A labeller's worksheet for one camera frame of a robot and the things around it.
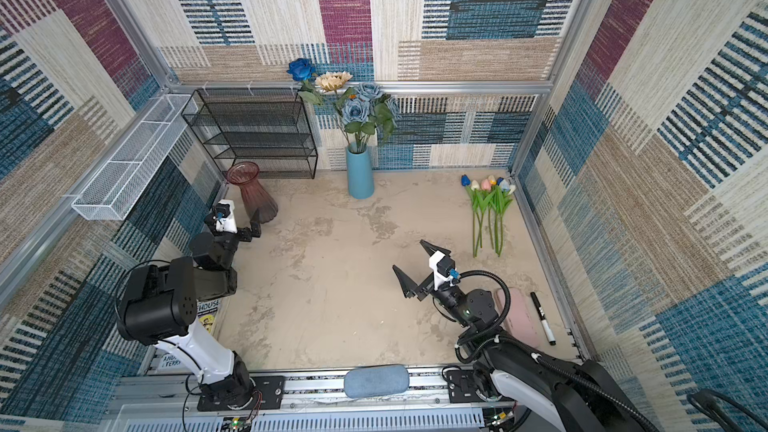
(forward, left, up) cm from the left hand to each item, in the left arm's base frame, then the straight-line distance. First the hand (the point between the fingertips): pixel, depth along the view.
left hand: (240, 202), depth 89 cm
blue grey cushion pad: (-44, -40, -15) cm, 61 cm away
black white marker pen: (-32, -86, -17) cm, 93 cm away
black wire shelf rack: (+33, 0, +2) cm, 33 cm away
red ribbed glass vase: (+6, -2, -11) cm, 12 cm away
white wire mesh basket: (-10, +21, +16) cm, 28 cm away
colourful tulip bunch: (+13, -80, -14) cm, 82 cm away
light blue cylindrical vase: (+15, -34, -4) cm, 38 cm away
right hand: (-21, -48, +4) cm, 52 cm away
